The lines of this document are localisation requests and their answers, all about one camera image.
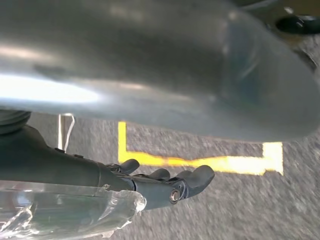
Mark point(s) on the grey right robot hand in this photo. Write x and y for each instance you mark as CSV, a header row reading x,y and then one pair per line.
x,y
62,179

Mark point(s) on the yellow floor tape square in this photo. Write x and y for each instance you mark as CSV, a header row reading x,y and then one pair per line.
x,y
200,164

